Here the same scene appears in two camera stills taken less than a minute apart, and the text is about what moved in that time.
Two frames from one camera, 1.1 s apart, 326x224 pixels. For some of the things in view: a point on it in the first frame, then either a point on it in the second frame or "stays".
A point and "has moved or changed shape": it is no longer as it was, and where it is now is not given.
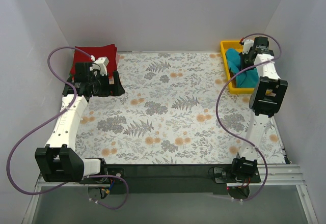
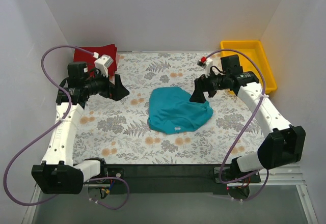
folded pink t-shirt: [117, 58] stays
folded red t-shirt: [109, 51] stays
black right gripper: [245, 62] to [204, 85]
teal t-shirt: [249, 79] has moved or changed shape
